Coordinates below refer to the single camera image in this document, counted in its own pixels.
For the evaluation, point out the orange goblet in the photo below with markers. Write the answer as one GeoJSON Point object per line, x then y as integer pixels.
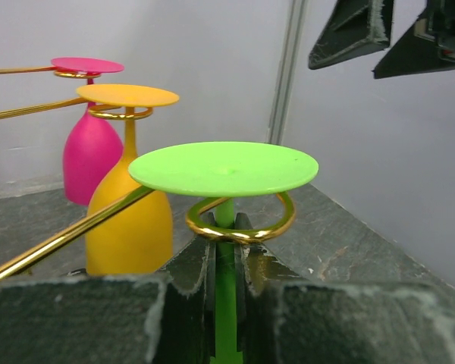
{"type": "Point", "coordinates": [139, 239]}

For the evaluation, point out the gold wine glass rack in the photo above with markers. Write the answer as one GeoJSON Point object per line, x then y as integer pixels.
{"type": "Point", "coordinates": [98, 223]}

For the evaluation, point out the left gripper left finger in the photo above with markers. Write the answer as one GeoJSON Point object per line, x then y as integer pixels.
{"type": "Point", "coordinates": [164, 317]}

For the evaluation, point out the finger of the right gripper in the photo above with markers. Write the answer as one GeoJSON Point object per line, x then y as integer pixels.
{"type": "Point", "coordinates": [354, 29]}
{"type": "Point", "coordinates": [428, 46]}

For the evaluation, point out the magenta goblet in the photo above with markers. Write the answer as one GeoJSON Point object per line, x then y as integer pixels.
{"type": "Point", "coordinates": [93, 147]}

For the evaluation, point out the green goblet front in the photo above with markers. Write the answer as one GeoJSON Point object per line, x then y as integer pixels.
{"type": "Point", "coordinates": [220, 172]}

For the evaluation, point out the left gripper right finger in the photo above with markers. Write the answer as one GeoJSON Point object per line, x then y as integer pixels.
{"type": "Point", "coordinates": [334, 291]}

